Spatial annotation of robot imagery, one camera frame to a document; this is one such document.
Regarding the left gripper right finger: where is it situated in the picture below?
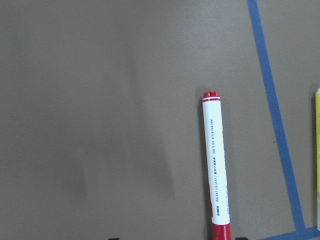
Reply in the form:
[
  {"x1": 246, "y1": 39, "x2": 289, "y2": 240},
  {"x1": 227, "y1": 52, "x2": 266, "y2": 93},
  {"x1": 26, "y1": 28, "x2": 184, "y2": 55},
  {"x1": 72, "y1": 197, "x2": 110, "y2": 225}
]
[{"x1": 235, "y1": 237, "x2": 248, "y2": 240}]

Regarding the red and white marker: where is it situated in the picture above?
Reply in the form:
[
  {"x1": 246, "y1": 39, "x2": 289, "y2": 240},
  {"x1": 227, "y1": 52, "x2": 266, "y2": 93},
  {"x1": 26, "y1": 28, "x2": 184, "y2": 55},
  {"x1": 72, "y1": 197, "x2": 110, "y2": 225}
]
[{"x1": 202, "y1": 91, "x2": 232, "y2": 240}]

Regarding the yellow highlighter pen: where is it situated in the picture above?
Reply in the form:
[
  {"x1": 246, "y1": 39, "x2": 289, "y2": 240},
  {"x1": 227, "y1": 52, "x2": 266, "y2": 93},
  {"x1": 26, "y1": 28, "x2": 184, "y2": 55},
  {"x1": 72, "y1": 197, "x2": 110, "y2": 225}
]
[{"x1": 314, "y1": 88, "x2": 320, "y2": 231}]

